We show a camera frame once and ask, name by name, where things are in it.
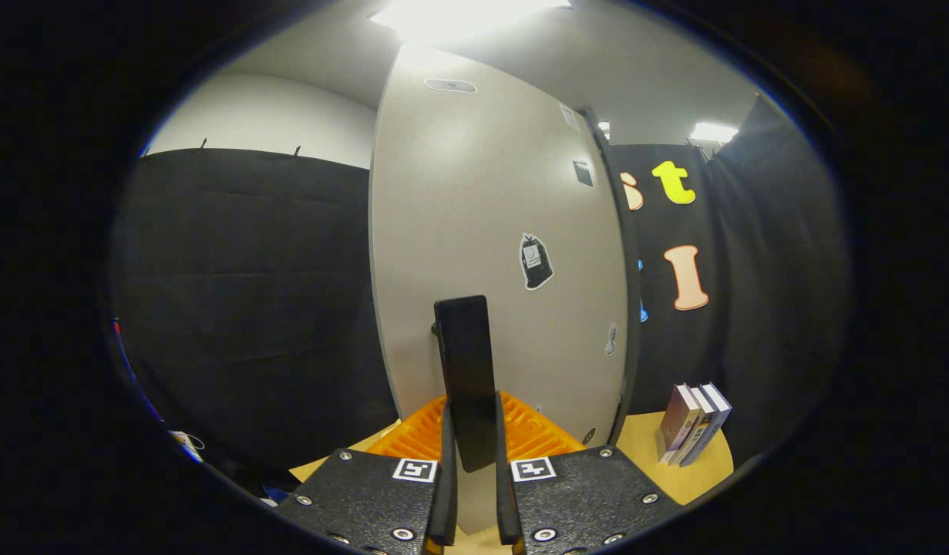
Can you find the light grey cabinet door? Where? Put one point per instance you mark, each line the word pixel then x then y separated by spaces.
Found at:
pixel 459 193

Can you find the large ceiling light panel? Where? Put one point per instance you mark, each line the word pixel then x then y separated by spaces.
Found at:
pixel 466 15

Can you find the pink book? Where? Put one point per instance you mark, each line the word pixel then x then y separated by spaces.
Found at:
pixel 678 420

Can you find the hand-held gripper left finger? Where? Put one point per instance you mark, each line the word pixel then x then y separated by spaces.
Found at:
pixel 445 493

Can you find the blue grey book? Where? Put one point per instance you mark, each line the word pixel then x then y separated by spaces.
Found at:
pixel 717 408

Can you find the blue object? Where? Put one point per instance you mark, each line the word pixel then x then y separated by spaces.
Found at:
pixel 275 495

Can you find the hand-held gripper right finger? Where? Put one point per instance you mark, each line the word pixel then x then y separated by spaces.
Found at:
pixel 506 501

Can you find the black backdrop cloth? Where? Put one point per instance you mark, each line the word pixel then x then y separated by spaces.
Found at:
pixel 250 270

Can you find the white spine book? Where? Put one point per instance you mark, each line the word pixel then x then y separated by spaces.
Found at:
pixel 701 424

